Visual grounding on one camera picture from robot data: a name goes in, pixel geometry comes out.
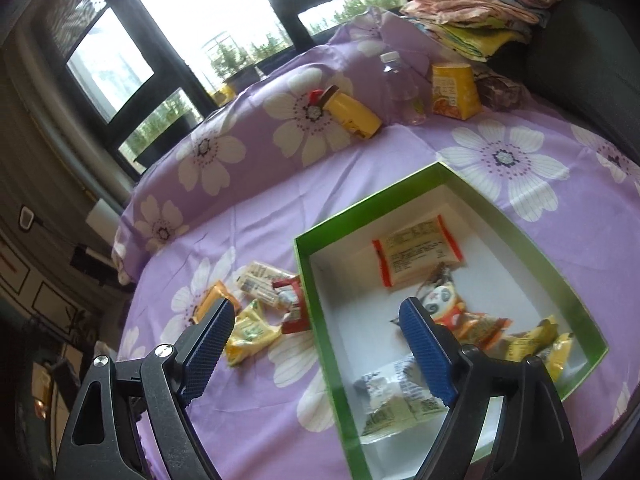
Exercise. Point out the yellow carton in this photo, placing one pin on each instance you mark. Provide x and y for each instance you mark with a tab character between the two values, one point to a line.
452	90

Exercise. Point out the small black wall device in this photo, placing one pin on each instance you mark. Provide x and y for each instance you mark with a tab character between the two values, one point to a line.
27	217

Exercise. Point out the black framed window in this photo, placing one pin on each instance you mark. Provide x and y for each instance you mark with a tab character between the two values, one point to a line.
210	0

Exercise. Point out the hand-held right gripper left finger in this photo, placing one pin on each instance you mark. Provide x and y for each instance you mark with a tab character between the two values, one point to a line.
207	355

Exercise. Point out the clear wrapped bag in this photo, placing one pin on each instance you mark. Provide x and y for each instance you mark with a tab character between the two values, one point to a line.
497	91

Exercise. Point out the orange patterned snack packet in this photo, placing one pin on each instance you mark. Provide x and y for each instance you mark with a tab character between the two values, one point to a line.
480	327

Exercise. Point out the yellow green snack packet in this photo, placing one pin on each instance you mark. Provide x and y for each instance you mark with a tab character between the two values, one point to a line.
252	335

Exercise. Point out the small brown snack packet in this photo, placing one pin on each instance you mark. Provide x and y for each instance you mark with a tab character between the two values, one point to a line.
440	275

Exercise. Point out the small yellow snack packet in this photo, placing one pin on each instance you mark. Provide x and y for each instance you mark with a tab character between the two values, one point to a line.
560	355

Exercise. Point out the panda print snack packet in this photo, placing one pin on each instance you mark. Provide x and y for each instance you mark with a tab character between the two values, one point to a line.
445	305

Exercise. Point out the yellow bear print bottle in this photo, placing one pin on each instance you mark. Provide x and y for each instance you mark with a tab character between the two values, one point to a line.
352	115

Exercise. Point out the clear plastic bottle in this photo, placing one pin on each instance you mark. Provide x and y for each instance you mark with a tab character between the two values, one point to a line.
402	90

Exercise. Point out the white cylinder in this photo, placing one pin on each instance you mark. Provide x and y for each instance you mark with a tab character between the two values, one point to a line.
102	220

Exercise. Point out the purple floral bed sheet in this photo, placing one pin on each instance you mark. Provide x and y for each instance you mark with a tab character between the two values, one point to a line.
500	210

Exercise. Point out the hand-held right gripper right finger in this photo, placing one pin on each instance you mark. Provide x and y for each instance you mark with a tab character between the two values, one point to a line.
427	355

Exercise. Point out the green cardboard box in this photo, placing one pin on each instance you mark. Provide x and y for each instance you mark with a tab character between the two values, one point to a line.
350	285

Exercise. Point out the cream packet with red edges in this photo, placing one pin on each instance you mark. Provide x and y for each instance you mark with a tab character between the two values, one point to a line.
417	255

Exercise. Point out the stack of folded cloths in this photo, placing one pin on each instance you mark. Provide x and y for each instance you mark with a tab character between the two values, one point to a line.
480	5

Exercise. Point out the gold snack packet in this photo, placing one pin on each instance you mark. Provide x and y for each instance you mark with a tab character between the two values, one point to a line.
532	340

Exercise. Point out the red and white snack packet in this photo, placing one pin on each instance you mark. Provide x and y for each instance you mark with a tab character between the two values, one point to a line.
295	310

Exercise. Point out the dark grey headboard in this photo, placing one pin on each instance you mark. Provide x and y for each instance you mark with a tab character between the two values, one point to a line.
590	60

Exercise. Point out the long cream snack packet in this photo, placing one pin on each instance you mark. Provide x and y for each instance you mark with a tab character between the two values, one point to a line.
260	280

